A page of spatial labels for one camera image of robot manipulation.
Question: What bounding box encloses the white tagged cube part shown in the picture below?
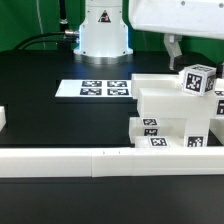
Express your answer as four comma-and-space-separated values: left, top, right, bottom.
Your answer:
182, 64, 216, 96

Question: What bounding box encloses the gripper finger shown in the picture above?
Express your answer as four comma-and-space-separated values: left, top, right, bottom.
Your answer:
216, 61, 224, 79

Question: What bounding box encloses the white base tag plate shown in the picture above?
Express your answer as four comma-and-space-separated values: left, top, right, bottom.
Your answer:
55, 79, 131, 98

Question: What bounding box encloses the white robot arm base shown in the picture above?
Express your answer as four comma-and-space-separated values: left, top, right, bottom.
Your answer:
74, 0, 133, 65

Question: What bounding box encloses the white fence wall rail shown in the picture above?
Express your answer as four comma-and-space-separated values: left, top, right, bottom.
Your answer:
0, 147, 224, 178

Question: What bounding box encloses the black cable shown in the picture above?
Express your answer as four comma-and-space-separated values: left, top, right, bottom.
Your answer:
13, 29, 81, 51

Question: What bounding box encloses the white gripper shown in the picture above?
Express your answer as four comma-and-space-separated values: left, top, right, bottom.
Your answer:
128, 0, 224, 70

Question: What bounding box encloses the white fence right rail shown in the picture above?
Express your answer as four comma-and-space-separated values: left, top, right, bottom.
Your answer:
208, 119, 224, 146

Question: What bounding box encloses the white chair seat panel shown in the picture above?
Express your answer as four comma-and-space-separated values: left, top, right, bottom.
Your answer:
158, 118, 210, 147

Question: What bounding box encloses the white fence left rail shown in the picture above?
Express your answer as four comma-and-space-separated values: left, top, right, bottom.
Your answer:
0, 106, 6, 132

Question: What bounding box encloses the white chair back frame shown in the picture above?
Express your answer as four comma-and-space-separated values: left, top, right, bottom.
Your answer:
131, 74, 224, 119

